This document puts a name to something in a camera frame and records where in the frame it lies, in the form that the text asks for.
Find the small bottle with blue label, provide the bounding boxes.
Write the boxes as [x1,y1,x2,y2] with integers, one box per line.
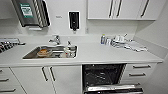
[100,33,107,45]

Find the white drawer stack beside microwave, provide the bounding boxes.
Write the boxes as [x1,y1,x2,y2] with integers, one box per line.
[0,66,26,94]

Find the white wall outlet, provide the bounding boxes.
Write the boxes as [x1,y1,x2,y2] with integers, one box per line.
[84,26,91,35]

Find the steel paper towel dispenser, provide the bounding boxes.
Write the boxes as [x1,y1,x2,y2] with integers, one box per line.
[11,0,51,29]

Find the black soap dispenser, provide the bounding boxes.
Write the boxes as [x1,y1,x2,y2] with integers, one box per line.
[67,10,81,33]

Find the white mug on plate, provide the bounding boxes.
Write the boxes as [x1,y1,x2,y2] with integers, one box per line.
[62,44,77,59]

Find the white dish cloth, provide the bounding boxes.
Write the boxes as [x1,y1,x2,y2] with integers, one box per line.
[124,41,149,54]

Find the white drawer stack beside dishwasher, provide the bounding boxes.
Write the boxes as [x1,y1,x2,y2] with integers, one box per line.
[122,62,158,83]

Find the white wide wall cabinet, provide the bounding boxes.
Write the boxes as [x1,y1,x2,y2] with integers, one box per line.
[86,0,158,21]

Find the chrome sink faucet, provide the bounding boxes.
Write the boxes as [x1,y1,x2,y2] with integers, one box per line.
[48,34,62,47]

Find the stainless steel dishwasher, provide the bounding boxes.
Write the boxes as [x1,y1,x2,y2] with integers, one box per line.
[81,62,146,94]

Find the stainless steel sink basin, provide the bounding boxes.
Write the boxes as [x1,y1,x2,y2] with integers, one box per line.
[22,44,79,61]

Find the clear container with orange food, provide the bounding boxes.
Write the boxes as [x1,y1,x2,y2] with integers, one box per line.
[36,47,51,58]

